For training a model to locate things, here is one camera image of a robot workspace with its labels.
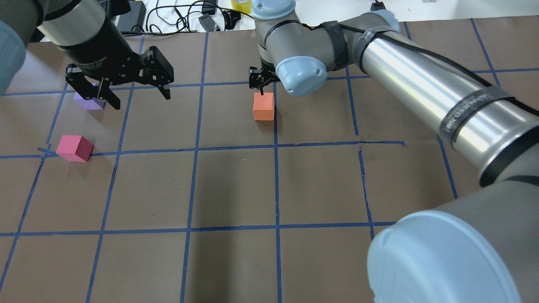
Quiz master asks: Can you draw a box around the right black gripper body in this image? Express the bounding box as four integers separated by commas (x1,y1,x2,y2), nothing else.
248,59,280,89

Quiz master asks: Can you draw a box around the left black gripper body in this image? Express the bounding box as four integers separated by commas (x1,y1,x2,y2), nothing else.
59,20,174,85

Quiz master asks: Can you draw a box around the orange foam cube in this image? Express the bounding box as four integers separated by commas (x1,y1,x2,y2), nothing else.
252,92,275,121

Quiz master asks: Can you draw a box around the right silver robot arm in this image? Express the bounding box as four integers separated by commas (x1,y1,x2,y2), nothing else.
249,0,538,303

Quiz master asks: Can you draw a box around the purple foam cube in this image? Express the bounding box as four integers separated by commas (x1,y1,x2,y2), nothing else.
73,92,106,111

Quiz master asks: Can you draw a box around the red foam cube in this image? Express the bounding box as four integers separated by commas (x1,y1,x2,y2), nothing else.
56,135,94,162

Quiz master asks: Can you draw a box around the yellow tape roll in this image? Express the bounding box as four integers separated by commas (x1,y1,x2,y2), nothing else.
230,0,252,14

